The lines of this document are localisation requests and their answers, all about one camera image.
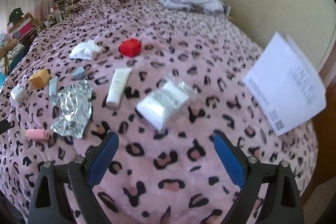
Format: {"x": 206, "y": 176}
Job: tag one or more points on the pink small bottle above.
{"x": 37, "y": 134}

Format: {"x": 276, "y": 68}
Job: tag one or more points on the white crumpled cloth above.
{"x": 86, "y": 51}

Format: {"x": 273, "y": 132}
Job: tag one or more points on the white cosmetic tube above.
{"x": 117, "y": 86}

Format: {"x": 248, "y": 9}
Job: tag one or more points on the dark green cap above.
{"x": 16, "y": 15}

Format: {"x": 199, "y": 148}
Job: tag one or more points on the red cube box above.
{"x": 130, "y": 48}

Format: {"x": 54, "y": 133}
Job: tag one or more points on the pink leopard print blanket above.
{"x": 168, "y": 176}

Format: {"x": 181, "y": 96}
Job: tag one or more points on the silver foil bag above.
{"x": 75, "y": 109}

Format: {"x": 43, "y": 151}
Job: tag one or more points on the white paper box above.
{"x": 286, "y": 85}

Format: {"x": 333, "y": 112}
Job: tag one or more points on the light blue triangular sponge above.
{"x": 79, "y": 73}

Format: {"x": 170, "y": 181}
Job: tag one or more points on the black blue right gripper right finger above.
{"x": 282, "y": 202}

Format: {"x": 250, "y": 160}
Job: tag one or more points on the clear bag of white cotton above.
{"x": 161, "y": 105}

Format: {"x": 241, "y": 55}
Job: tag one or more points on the cluttered bedside shelf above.
{"x": 60, "y": 10}

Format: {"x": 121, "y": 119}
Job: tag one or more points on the pink white box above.
{"x": 24, "y": 28}

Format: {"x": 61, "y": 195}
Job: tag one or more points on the white grey folded clothes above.
{"x": 213, "y": 7}

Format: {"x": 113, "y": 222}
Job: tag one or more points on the yellow cardboard box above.
{"x": 39, "y": 79}

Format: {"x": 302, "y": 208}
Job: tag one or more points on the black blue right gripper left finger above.
{"x": 49, "y": 203}

